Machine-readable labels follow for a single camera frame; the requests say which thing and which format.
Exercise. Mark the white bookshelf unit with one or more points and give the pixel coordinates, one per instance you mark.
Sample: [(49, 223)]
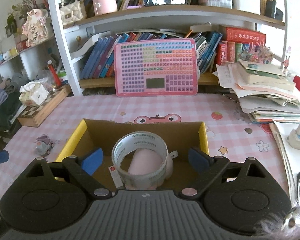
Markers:
[(178, 17)]

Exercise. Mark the floral pig figurine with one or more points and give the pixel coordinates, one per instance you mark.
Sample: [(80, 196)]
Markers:
[(35, 27)]

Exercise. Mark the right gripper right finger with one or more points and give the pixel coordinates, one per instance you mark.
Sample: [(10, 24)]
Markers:
[(209, 169)]

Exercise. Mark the yellow cardboard box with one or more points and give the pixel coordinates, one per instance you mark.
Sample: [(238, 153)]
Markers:
[(178, 136)]

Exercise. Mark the pink plush pig toy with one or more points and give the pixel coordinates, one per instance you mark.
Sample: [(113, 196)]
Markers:
[(146, 161)]

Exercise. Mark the wooden chess board box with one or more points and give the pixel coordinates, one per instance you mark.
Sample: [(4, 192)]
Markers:
[(33, 116)]

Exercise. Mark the pink keyboard learning toy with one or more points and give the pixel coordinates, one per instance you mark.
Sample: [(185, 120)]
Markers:
[(161, 67)]

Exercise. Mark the green lidded white jar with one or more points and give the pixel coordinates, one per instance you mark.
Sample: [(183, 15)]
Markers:
[(63, 77)]

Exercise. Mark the pile of clothes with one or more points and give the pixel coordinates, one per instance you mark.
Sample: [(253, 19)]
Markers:
[(9, 99)]

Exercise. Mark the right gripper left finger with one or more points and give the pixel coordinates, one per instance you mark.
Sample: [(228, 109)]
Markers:
[(80, 172)]

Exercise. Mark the grey toy car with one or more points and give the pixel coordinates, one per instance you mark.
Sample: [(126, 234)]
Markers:
[(44, 145)]

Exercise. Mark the pink checkered table mat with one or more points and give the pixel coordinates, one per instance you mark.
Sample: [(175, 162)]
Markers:
[(229, 131)]

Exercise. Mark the row of blue books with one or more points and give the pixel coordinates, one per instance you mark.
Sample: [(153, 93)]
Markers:
[(101, 57)]

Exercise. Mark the white quilted pearl handbag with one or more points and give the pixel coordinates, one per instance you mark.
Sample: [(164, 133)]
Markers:
[(72, 12)]

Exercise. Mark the floral tissue pack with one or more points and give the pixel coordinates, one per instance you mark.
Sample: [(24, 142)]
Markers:
[(33, 94)]

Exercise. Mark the red book box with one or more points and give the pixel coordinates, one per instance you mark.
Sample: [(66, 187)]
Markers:
[(242, 35)]

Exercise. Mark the red pen with white cap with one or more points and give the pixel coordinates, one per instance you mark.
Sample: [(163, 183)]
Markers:
[(54, 74)]

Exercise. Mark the stack of papers and books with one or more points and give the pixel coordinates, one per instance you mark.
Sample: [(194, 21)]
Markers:
[(264, 93)]

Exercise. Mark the clear tape roll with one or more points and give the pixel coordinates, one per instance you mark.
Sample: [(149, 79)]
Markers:
[(122, 155)]

